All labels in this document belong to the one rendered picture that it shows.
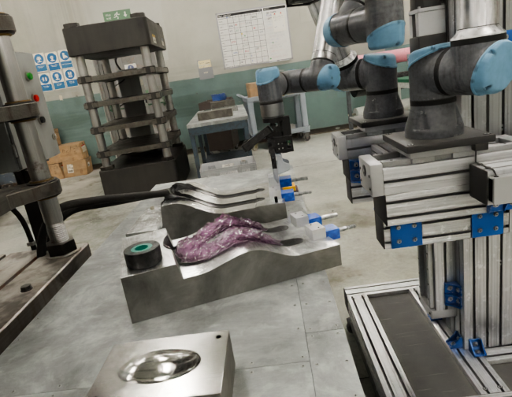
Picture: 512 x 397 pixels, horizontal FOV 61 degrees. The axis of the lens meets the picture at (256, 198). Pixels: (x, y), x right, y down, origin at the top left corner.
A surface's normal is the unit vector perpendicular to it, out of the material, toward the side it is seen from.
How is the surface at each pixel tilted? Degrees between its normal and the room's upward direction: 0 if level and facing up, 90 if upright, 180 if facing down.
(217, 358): 0
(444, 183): 90
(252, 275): 90
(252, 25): 90
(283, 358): 0
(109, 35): 90
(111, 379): 0
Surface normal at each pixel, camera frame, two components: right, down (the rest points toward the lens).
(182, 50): 0.06, 0.28
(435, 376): -0.15, -0.95
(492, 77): 0.47, 0.31
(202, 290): 0.28, 0.23
